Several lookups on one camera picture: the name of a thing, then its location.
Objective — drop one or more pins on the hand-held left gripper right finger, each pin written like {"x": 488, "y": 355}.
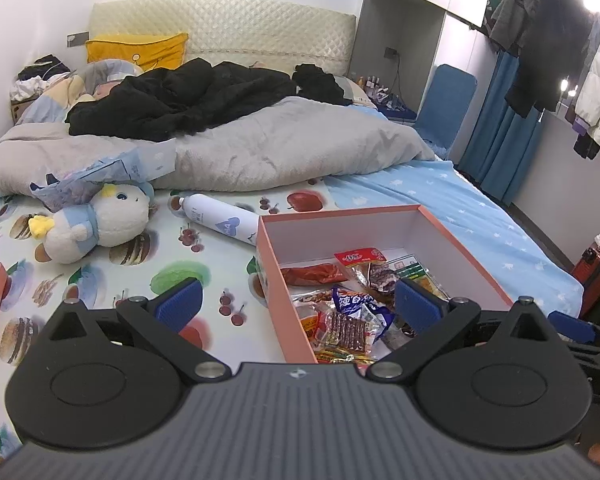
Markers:
{"x": 420, "y": 305}

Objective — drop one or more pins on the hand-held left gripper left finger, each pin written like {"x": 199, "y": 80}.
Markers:
{"x": 180, "y": 302}

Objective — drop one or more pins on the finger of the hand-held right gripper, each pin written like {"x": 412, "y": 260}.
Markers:
{"x": 575, "y": 327}

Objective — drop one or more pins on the silver snack wrapper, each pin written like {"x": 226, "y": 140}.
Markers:
{"x": 397, "y": 335}

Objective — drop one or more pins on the green-label snack packet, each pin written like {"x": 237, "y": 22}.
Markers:
{"x": 412, "y": 267}

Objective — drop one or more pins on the blue white snack packet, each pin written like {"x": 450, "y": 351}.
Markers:
{"x": 360, "y": 305}

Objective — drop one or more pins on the red-label clear snack packet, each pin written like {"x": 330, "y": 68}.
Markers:
{"x": 360, "y": 257}

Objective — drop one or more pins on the dark red snack packet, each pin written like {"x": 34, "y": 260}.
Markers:
{"x": 347, "y": 330}

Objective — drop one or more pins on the pink cardboard box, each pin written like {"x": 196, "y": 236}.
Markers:
{"x": 340, "y": 232}

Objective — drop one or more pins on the long red snack packet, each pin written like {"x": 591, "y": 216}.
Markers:
{"x": 315, "y": 274}

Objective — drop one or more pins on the red suitcase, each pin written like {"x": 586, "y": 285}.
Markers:
{"x": 597, "y": 272}

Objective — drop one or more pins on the white spray bottle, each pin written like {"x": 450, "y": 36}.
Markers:
{"x": 215, "y": 217}

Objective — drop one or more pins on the white plush toy blue hat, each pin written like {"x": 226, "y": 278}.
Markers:
{"x": 110, "y": 220}

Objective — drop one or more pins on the blue star bed sheet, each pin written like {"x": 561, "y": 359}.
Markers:
{"x": 455, "y": 200}

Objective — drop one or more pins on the fruit print bed sheet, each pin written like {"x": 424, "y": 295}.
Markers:
{"x": 55, "y": 280}

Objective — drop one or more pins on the light blue plastic bag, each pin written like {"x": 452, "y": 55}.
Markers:
{"x": 105, "y": 170}

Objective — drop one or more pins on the small black hanging garment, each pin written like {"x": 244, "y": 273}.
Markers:
{"x": 586, "y": 146}

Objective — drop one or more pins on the grey duvet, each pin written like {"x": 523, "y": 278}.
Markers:
{"x": 280, "y": 145}

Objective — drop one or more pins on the blue curtain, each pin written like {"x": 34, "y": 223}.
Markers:
{"x": 505, "y": 135}

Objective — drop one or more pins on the dark blue cloth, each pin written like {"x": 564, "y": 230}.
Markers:
{"x": 395, "y": 110}

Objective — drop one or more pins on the blue chair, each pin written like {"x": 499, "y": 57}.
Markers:
{"x": 445, "y": 105}

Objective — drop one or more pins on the large black garment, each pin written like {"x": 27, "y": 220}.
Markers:
{"x": 170, "y": 100}

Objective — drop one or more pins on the row of small bottles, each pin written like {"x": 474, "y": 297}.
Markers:
{"x": 372, "y": 85}

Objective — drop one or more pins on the pastel patterned blanket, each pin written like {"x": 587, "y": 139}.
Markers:
{"x": 45, "y": 95}

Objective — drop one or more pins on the yellow pillow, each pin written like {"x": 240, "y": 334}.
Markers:
{"x": 140, "y": 50}

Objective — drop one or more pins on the pile of clothes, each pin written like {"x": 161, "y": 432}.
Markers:
{"x": 35, "y": 80}

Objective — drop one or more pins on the cream quilted headboard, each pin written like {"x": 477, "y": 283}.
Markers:
{"x": 240, "y": 30}

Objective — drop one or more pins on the hanging black jacket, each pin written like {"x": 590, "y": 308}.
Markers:
{"x": 555, "y": 45}

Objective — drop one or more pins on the grey wardrobe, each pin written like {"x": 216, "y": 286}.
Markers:
{"x": 405, "y": 10}

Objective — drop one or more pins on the hanging grey jacket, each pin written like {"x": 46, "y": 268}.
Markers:
{"x": 512, "y": 10}

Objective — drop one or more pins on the wall socket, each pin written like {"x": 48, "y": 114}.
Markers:
{"x": 391, "y": 53}

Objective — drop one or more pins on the grey wall switch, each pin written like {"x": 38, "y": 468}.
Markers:
{"x": 77, "y": 38}

